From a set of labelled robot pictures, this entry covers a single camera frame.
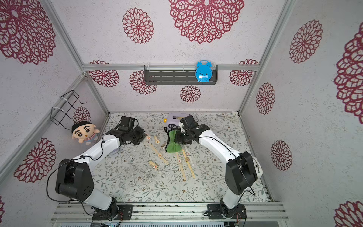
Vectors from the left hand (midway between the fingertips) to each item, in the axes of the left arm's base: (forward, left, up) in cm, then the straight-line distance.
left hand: (148, 133), depth 89 cm
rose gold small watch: (0, -7, -15) cm, 16 cm away
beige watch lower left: (-16, -4, -13) cm, 21 cm away
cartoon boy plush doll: (-2, +37, +5) cm, 37 cm away
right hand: (-5, -16, +2) cm, 17 cm away
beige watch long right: (-11, -24, -14) cm, 30 cm away
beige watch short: (-2, -1, -1) cm, 2 cm away
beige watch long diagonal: (-7, -6, -14) cm, 17 cm away
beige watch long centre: (-13, -20, -15) cm, 28 cm away
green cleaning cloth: (-10, -16, +1) cm, 19 cm away
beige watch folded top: (+3, -3, -13) cm, 14 cm away
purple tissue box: (+17, -13, -8) cm, 23 cm away
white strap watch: (-7, -25, -14) cm, 30 cm away
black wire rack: (-2, +43, +20) cm, 47 cm away
